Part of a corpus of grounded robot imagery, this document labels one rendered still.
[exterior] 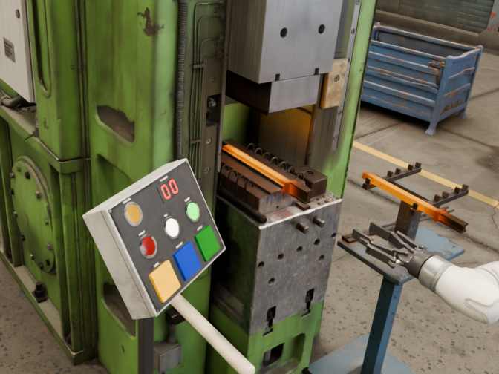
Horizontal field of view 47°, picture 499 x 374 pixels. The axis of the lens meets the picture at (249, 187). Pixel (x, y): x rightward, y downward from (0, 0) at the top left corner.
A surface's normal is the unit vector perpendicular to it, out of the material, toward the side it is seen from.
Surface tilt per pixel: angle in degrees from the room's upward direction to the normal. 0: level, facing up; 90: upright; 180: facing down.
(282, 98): 90
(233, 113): 90
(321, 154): 90
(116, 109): 89
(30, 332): 0
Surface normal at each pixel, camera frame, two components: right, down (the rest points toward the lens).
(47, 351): 0.08, -0.88
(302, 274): 0.62, 0.40
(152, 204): 0.82, -0.21
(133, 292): -0.44, 0.38
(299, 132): -0.78, 0.22
